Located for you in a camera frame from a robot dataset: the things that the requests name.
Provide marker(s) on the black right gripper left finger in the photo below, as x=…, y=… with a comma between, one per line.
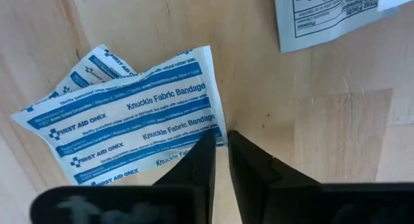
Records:
x=200, y=172

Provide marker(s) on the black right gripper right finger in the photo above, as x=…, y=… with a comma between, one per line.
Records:
x=252, y=172

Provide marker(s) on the blue striped white packet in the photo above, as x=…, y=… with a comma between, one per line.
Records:
x=97, y=68
x=129, y=120

